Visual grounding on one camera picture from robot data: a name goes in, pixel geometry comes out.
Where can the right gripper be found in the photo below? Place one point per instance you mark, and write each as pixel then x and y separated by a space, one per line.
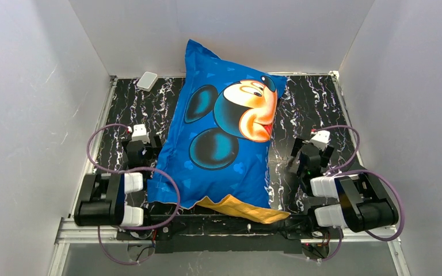
pixel 312 150

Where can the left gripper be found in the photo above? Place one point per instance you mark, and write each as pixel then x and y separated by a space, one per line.
pixel 144 145

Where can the yellow and blue pillowcase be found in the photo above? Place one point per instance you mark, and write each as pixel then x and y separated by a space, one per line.
pixel 216 151

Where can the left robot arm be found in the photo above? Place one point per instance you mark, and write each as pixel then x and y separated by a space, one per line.
pixel 102 199

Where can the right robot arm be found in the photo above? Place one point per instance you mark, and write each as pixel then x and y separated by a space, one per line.
pixel 365 200

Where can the small white box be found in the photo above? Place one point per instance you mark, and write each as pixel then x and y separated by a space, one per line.
pixel 147 81

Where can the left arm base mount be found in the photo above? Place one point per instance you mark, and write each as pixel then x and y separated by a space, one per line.
pixel 152 223

